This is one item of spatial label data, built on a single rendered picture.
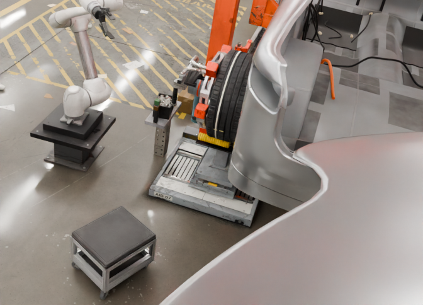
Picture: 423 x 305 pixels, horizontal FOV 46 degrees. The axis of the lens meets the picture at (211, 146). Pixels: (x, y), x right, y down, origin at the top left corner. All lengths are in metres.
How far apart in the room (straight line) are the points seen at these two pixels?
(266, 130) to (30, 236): 1.87
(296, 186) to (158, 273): 1.22
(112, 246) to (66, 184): 1.07
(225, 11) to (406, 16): 2.52
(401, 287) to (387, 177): 0.10
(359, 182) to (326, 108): 3.02
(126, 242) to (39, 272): 0.63
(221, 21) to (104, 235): 1.87
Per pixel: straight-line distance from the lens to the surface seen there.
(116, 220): 3.22
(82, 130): 3.96
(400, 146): 0.49
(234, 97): 3.31
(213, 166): 3.92
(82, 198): 3.88
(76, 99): 3.92
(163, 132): 4.21
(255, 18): 5.94
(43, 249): 3.54
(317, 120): 3.38
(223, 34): 3.98
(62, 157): 4.23
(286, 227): 0.42
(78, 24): 3.96
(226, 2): 3.89
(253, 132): 2.57
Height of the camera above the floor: 2.60
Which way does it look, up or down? 35 degrees down
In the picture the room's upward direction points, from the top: 11 degrees clockwise
